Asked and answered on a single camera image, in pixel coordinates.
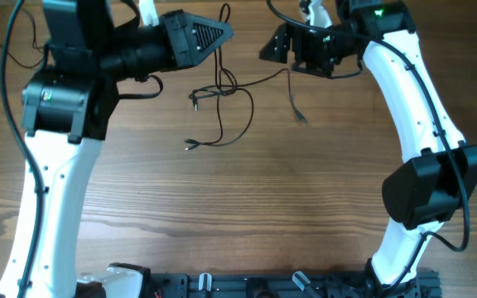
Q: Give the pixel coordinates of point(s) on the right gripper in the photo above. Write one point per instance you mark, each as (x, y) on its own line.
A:
(284, 35)

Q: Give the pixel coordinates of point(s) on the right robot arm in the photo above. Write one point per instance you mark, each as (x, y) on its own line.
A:
(439, 168)

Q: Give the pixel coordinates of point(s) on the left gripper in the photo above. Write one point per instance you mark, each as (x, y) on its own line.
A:
(178, 28)

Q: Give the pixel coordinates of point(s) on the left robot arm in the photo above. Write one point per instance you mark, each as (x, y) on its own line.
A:
(65, 111)

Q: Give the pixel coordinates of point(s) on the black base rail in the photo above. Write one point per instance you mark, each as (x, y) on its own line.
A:
(259, 285)

